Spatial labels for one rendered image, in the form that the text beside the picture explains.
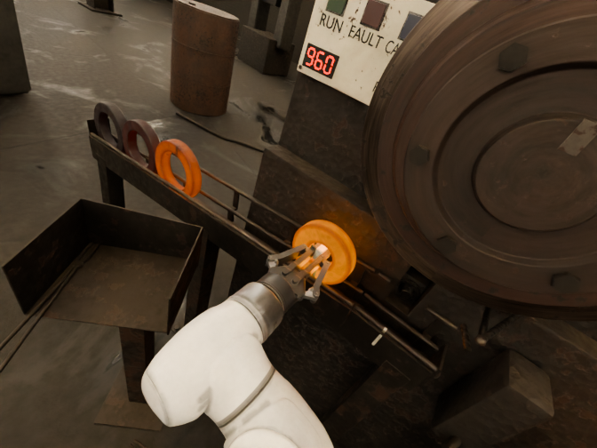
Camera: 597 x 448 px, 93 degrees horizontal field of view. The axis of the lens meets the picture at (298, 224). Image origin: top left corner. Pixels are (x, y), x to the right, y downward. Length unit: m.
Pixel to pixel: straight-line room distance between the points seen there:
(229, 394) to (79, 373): 0.95
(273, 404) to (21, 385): 1.04
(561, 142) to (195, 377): 0.46
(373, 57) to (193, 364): 0.59
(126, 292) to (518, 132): 0.71
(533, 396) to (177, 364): 0.56
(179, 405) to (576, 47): 0.53
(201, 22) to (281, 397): 2.92
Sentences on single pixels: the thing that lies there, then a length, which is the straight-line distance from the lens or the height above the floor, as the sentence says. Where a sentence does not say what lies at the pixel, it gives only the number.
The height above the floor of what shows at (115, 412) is 0.01.
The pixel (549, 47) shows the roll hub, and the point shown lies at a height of 1.21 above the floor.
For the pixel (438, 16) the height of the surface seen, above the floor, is 1.22.
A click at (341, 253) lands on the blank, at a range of 0.61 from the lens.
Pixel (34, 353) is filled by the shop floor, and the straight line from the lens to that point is 1.40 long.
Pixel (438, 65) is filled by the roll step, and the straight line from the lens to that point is 0.45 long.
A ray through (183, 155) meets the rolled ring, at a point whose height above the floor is 0.76.
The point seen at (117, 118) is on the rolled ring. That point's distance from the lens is 1.17.
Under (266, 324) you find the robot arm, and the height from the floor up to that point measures 0.79.
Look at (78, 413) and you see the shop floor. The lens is 1.28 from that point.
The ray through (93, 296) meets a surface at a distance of 0.74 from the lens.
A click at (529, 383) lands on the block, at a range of 0.69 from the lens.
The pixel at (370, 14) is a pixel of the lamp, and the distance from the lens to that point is 0.65.
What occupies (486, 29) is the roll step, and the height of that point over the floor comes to 1.22.
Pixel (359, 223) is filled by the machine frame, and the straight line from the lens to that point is 0.66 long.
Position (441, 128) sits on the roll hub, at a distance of 0.39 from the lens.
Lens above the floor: 1.18
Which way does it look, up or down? 36 degrees down
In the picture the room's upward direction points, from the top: 22 degrees clockwise
